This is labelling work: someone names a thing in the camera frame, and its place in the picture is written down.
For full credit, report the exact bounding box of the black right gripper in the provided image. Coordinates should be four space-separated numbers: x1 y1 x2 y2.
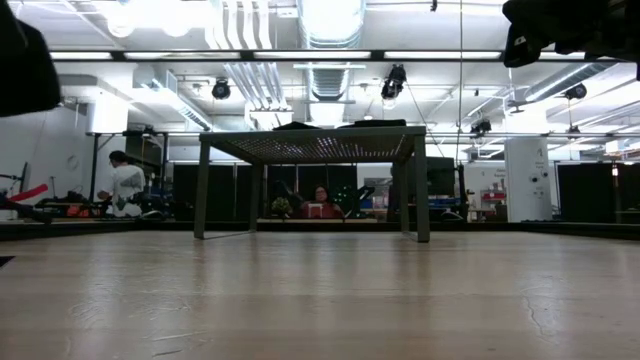
502 0 609 69

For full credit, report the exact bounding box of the small black square plate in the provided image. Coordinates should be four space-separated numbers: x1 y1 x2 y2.
272 120 322 132

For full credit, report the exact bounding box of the black hanging spotlight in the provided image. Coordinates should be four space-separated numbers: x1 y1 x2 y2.
469 117 494 136
210 77 232 101
564 82 589 101
380 63 408 101

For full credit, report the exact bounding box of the white pillar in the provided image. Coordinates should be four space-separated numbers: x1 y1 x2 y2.
503 136 554 224

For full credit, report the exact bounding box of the black overhead light bar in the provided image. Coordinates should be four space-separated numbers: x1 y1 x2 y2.
49 48 640 63

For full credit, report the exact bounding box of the red and white storage shelf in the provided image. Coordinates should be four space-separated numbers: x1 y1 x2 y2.
478 180 509 222

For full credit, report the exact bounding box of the black background monitor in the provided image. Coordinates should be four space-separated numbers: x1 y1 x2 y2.
424 156 457 197

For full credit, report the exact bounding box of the background robot with green lights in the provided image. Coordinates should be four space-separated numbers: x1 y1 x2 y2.
333 184 376 219

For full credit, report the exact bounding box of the grey perforated metal shelf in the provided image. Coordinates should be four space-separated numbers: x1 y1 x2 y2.
193 124 431 245

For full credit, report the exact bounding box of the person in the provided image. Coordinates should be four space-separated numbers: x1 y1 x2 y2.
97 149 147 219
299 185 345 220

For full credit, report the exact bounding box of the small background potted plant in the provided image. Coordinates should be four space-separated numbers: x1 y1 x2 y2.
271 196 293 219

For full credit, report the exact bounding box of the cluttered background workbench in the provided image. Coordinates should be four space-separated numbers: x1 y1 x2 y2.
34 189 174 219

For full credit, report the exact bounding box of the red object on workbench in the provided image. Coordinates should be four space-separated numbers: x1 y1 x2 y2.
7 183 51 203

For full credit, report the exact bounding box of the black aluminium table frame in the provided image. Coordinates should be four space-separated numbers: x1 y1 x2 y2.
0 218 640 242

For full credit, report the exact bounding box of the silver ceiling air duct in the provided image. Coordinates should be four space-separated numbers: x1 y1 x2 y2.
295 0 367 126

